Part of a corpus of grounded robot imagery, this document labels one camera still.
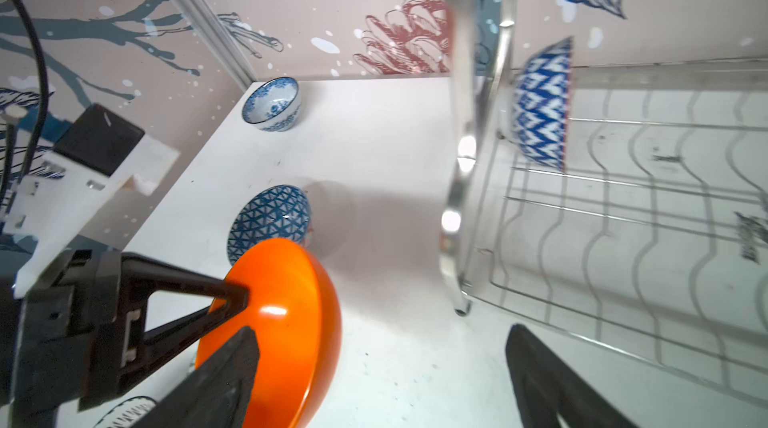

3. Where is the brown white patterned bowl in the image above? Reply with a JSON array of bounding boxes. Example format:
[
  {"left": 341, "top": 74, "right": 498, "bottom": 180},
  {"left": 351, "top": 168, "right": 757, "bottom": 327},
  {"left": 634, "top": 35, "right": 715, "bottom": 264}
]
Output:
[{"left": 94, "top": 396, "right": 157, "bottom": 428}]

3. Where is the blue triangle pattern bowl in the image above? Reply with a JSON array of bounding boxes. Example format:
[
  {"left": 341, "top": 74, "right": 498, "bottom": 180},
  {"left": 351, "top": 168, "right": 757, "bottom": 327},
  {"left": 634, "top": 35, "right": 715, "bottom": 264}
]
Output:
[{"left": 226, "top": 184, "right": 312, "bottom": 265}]

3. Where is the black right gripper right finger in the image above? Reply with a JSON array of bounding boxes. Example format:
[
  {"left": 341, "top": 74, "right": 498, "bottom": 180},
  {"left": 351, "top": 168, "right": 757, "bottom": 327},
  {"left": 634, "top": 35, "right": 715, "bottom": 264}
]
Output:
[{"left": 505, "top": 324, "right": 635, "bottom": 427}]

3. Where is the orange plastic bowl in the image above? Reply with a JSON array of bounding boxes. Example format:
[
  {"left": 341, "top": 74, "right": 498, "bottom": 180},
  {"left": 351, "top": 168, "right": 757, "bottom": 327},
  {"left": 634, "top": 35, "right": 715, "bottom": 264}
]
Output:
[{"left": 196, "top": 238, "right": 342, "bottom": 427}]

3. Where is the stainless steel dish rack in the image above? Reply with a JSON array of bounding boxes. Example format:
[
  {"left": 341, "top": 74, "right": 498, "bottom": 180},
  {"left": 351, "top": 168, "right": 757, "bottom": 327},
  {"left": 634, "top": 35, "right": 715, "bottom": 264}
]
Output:
[{"left": 439, "top": 0, "right": 767, "bottom": 408}]

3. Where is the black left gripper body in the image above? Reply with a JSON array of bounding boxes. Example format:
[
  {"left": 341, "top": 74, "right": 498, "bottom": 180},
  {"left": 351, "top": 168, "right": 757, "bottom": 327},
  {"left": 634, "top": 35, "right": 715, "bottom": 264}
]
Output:
[{"left": 10, "top": 250, "right": 120, "bottom": 416}]

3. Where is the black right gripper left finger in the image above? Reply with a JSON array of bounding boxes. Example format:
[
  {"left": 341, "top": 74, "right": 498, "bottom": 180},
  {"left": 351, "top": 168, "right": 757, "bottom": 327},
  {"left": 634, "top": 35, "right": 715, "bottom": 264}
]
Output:
[{"left": 134, "top": 327, "right": 260, "bottom": 428}]

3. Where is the blue floral white bowl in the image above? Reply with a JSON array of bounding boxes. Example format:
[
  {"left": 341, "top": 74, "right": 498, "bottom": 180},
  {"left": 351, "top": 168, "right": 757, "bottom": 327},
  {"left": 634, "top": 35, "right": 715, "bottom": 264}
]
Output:
[{"left": 241, "top": 77, "right": 302, "bottom": 132}]

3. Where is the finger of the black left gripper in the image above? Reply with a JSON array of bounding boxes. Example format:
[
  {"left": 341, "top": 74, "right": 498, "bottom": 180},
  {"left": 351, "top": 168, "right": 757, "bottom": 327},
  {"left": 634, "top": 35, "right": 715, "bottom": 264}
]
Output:
[
  {"left": 118, "top": 253, "right": 250, "bottom": 338},
  {"left": 117, "top": 303, "right": 240, "bottom": 395}
]

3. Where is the red patterned bowl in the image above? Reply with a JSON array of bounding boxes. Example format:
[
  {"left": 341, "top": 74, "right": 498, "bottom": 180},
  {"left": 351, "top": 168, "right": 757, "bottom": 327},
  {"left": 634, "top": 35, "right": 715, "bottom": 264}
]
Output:
[{"left": 511, "top": 37, "right": 573, "bottom": 172}]

